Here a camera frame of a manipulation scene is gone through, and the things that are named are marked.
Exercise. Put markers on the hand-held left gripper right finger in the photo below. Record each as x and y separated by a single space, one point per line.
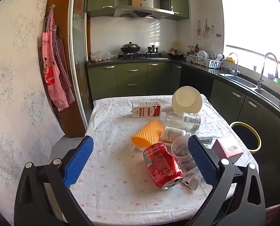
202 162

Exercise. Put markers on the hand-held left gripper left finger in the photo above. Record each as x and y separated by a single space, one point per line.
80 160

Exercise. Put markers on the printed wrapper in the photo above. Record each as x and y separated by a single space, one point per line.
191 176

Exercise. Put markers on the clear plastic cup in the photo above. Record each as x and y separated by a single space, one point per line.
180 150

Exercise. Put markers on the pink box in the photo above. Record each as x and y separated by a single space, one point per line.
227 146

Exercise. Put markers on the white pill bottle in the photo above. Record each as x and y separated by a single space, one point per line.
171 133

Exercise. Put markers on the yellow-rimmed trash bin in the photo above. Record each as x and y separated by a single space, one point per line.
243 134

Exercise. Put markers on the red soda can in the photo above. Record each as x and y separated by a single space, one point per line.
158 164

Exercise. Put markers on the clear labelled plastic bottle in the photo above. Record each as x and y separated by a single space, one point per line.
190 120

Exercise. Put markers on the red and white carton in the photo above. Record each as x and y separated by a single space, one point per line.
146 110

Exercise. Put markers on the white dotted tablecloth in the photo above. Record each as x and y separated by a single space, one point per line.
111 169

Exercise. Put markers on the steel double sink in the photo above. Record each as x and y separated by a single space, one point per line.
269 96

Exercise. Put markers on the small grey bowl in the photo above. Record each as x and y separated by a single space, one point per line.
272 76

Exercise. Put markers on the large steel faucet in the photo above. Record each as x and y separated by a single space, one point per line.
260 80

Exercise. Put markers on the small steel faucet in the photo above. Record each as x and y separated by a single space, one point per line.
236 63

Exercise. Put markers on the yellow container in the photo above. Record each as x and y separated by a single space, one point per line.
230 60

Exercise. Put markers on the dark red checkered apron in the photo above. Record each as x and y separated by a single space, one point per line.
63 70

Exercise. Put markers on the green base cabinets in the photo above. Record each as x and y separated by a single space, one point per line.
130 80

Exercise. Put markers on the black kitchen countertop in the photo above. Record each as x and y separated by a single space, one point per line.
201 67

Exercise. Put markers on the white dish rack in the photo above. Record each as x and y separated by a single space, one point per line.
206 63

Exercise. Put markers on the white mug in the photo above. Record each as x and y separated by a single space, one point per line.
189 58

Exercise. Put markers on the clear plastic bag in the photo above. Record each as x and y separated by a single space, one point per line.
100 56

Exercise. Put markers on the sliding glass door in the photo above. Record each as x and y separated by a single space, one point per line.
80 51

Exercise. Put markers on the white plates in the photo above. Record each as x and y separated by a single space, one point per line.
203 54

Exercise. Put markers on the bright window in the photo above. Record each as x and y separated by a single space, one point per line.
253 23

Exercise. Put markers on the black frying pan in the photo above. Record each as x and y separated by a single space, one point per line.
176 54

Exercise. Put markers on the dark sauce bottle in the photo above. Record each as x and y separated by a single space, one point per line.
196 49

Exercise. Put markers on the gas stove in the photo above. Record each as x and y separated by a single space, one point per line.
140 56

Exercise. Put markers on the black wok with lid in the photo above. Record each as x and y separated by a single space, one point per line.
130 48

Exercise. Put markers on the steel pot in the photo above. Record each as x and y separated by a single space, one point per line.
152 49

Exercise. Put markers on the white hanging spatula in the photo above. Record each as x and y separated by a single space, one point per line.
205 33

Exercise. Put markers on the steel range hood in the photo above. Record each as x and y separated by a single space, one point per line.
140 11

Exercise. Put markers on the pink wall hanger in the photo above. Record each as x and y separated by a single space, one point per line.
198 29

